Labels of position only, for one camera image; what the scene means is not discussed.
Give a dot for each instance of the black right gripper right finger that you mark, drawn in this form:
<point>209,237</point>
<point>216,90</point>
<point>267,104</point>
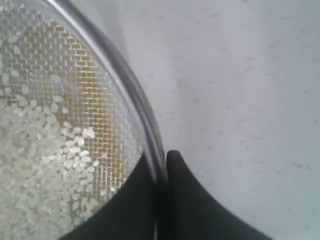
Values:
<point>191,213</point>

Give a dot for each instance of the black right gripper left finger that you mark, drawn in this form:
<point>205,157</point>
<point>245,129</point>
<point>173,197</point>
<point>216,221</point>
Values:
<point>129,215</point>

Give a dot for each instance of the white rice grains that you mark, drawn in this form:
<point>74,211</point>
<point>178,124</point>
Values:
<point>52,114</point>

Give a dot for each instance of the round stainless steel sieve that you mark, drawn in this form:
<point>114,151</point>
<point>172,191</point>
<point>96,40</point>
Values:
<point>132,130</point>

